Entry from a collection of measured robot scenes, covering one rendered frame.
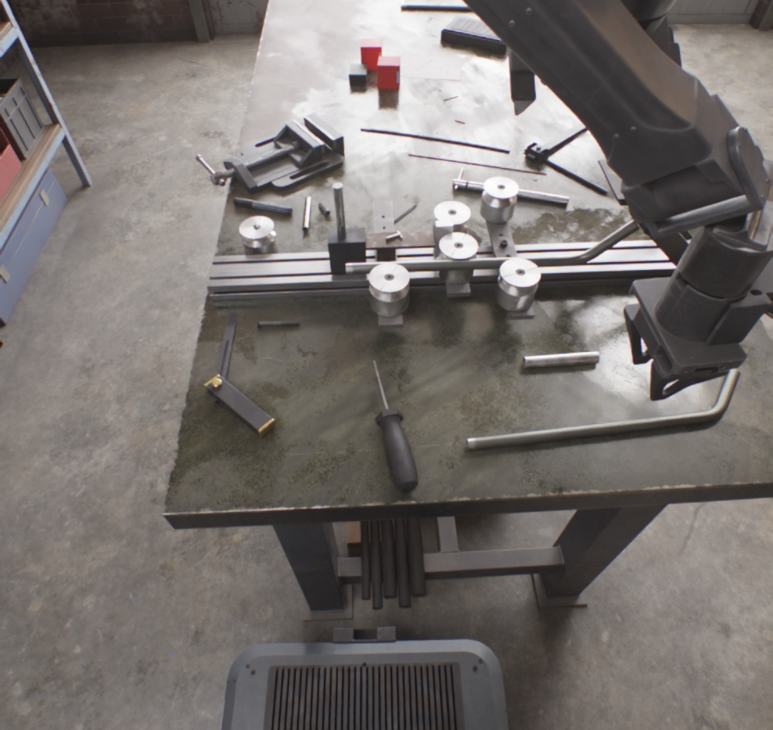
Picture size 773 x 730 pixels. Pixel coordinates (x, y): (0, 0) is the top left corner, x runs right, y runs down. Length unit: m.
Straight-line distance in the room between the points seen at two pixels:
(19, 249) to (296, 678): 1.80
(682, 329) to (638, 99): 0.22
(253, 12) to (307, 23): 2.31
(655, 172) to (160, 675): 1.43
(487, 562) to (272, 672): 0.49
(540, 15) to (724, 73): 3.50
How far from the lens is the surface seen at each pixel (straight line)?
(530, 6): 0.36
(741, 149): 0.47
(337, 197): 0.72
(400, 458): 0.62
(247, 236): 0.84
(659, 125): 0.41
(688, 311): 0.53
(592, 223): 0.97
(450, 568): 1.31
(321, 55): 1.43
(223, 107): 3.17
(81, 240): 2.54
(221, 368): 0.74
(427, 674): 1.21
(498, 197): 0.83
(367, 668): 1.21
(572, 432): 0.68
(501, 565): 1.33
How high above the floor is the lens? 1.46
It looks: 52 degrees down
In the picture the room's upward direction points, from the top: straight up
